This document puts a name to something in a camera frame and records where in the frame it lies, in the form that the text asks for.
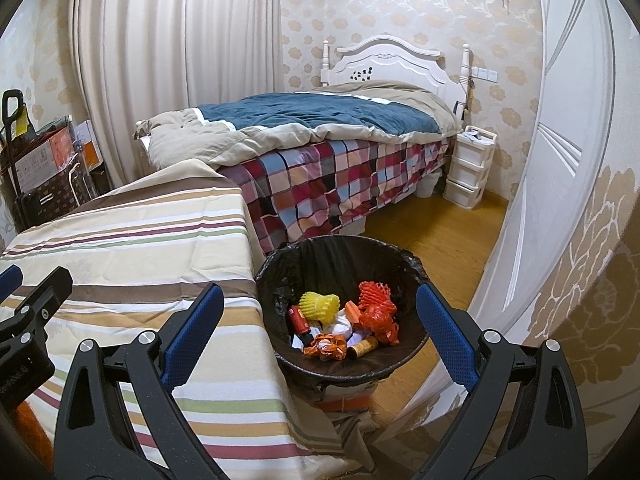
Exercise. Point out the white wooden bed frame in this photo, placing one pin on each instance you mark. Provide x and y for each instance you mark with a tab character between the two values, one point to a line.
390	60

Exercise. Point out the blue and beige quilt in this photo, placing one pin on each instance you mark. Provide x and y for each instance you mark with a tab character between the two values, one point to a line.
310	115

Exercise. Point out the red label brown bottle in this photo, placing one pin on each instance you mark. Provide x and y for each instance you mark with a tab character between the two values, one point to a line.
301	321

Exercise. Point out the brown patterned bag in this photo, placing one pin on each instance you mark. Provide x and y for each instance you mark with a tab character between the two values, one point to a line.
55	195

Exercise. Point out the lavender cloth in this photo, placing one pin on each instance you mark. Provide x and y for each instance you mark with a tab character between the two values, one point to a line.
345	327

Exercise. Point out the red plastic bag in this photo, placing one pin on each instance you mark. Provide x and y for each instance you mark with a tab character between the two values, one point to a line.
382	327

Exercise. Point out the cream curtain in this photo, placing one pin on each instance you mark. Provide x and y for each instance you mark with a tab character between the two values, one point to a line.
175	60

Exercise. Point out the yellow label brown bottle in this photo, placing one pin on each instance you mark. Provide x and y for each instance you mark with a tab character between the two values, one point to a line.
365	346

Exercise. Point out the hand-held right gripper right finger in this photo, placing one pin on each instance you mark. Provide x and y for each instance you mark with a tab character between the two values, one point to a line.
442	325

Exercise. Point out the yellow foam fruit net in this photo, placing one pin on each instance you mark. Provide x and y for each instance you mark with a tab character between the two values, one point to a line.
320	306

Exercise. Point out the black bin with black bag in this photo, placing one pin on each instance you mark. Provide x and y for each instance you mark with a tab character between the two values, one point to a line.
325	260

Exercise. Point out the orange fabric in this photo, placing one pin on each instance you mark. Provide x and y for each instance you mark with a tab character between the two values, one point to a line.
35	420

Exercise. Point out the orange paper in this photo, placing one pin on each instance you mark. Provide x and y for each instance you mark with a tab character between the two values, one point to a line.
351	310

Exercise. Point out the white wall switch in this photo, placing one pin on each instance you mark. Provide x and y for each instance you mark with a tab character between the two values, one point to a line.
485	75

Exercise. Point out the white plastic drawer unit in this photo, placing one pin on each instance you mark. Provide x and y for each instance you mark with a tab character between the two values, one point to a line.
467	175

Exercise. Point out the orange wrapper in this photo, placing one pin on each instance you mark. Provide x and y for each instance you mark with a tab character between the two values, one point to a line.
327	347

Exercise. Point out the white door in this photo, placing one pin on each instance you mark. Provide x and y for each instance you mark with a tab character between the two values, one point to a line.
560	110

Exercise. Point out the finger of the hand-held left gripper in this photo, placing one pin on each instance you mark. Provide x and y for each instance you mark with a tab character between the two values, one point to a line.
50	295
10	282

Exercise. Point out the plaid bed sheet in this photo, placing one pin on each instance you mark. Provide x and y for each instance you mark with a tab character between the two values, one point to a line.
325	175

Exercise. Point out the red foam fruit net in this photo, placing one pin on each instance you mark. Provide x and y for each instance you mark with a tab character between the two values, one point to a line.
375	292

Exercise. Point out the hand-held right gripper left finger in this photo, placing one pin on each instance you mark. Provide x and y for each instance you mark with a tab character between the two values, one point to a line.
195	320

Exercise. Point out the small white bin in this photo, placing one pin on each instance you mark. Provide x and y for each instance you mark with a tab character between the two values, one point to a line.
427	182

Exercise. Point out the orange and white box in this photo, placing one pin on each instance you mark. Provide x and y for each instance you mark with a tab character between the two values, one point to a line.
87	145

